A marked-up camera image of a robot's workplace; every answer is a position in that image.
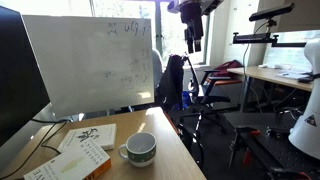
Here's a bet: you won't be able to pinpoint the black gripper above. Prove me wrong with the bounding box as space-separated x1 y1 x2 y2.
179 0 205 55

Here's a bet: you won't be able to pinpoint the white cup with green band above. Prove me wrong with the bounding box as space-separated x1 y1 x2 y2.
117 131 158 168

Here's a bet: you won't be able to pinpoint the red bag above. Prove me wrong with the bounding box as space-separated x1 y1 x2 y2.
212 59 244 80

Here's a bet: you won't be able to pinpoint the grey office chair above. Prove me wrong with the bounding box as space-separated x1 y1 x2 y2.
151 48 165 90

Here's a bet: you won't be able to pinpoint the blue bag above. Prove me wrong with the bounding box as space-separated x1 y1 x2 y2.
180 90 193 111

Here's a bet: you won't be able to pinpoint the black office chair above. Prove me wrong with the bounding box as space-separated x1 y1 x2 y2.
179 55 246 135

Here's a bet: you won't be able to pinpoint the wooden desk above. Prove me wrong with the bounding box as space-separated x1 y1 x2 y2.
227 65 315 113

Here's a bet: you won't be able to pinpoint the orange and black clamp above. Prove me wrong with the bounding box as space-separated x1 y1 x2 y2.
228 125 263 169

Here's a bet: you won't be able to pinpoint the white papers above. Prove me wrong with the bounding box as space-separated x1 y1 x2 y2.
275 69 312 81

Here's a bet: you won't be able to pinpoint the white whiteboard with writing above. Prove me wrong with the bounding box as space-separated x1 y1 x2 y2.
22 14 155 118

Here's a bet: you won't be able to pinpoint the black perforated robot table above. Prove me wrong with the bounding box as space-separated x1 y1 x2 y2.
223 111 320 180

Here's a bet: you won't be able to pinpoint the white book with black drawing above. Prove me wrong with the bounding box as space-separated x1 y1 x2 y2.
57 123 118 154

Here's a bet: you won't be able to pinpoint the red and black clamp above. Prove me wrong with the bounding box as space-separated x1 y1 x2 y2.
269 166 313 180

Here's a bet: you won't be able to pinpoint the white and orange book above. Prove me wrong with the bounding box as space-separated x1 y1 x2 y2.
23 137 112 180

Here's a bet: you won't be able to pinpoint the black computer monitor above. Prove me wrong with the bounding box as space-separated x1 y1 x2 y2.
0 4 51 148

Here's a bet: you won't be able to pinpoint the black boom mount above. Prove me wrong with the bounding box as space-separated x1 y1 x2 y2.
232 31 308 48

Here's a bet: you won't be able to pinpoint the black camera bar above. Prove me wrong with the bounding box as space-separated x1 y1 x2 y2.
248 2 296 23

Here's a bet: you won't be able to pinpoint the black cable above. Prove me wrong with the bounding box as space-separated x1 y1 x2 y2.
40 121 68 155
0 118 69 180

